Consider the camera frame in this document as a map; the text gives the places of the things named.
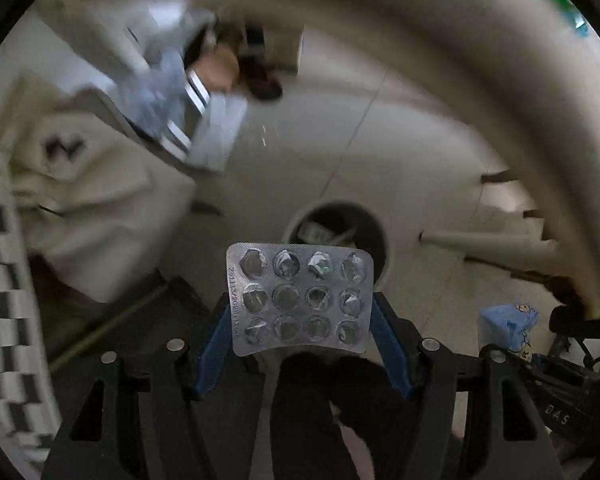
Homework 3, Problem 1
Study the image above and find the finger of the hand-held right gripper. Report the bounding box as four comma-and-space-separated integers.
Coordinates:
549, 304, 600, 335

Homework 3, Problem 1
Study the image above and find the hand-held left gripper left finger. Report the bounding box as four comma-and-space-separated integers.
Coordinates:
42, 292, 231, 480

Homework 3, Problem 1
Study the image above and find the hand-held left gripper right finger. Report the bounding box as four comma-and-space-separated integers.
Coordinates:
372, 292, 563, 480

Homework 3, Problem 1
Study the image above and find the silver blister pack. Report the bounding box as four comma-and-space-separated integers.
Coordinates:
226, 242, 375, 357

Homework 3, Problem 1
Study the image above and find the round white trash bin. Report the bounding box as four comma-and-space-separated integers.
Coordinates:
281, 201, 393, 286

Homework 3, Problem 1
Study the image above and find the white rolled paper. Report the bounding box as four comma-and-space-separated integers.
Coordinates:
420, 230, 561, 261

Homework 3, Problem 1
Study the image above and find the beige cloth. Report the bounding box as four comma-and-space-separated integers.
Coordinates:
0, 75, 196, 306

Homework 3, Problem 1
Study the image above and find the black white checkered cloth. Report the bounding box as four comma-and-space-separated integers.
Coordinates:
0, 167, 56, 461

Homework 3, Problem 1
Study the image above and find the blue striped cloth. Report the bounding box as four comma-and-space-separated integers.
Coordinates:
115, 50, 248, 173

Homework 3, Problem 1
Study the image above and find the dark shoe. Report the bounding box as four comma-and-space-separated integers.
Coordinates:
240, 67, 283, 101

